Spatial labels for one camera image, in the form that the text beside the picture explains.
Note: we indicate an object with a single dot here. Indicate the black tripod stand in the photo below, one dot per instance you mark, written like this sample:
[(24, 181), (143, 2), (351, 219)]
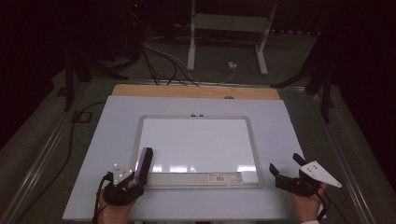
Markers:
[(325, 90), (69, 84)]

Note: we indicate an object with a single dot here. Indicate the person's right hand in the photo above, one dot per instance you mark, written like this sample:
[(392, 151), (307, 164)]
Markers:
[(308, 207)]

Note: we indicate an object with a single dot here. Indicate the power strip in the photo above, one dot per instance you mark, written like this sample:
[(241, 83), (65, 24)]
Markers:
[(292, 31)]

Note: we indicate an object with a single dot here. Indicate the wooden table board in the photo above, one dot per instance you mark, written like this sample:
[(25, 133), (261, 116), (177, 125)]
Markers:
[(174, 91)]

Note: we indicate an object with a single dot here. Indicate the aluminium floor rail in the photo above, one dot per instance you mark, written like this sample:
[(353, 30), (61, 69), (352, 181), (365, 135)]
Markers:
[(37, 161), (342, 161)]

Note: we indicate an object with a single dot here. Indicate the white plug adapter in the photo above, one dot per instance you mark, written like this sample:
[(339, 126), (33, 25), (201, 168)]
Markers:
[(232, 65)]

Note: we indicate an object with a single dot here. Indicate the silver-framed whiteboard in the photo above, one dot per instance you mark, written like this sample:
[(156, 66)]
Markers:
[(202, 140)]

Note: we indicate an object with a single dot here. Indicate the person's left hand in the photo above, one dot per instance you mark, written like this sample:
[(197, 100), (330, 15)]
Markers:
[(115, 213)]

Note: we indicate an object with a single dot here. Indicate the white metal stand frame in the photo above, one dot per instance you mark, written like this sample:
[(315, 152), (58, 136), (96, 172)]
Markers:
[(230, 22)]

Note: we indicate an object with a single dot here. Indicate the dark equipment rack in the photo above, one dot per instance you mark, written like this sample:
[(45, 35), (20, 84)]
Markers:
[(132, 28)]

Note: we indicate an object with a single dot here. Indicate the person's right sleeve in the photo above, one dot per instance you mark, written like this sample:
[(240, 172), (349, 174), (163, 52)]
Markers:
[(310, 222)]

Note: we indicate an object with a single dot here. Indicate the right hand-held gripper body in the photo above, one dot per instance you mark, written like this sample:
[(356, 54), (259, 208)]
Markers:
[(297, 186)]

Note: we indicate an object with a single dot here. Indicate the purple and black whiteboard eraser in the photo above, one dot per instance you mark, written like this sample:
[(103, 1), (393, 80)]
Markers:
[(145, 163)]

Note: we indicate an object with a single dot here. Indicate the white table cover sheet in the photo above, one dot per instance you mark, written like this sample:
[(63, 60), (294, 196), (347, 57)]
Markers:
[(106, 130)]

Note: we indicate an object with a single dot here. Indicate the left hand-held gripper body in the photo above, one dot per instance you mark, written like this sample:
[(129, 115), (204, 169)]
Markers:
[(121, 193)]

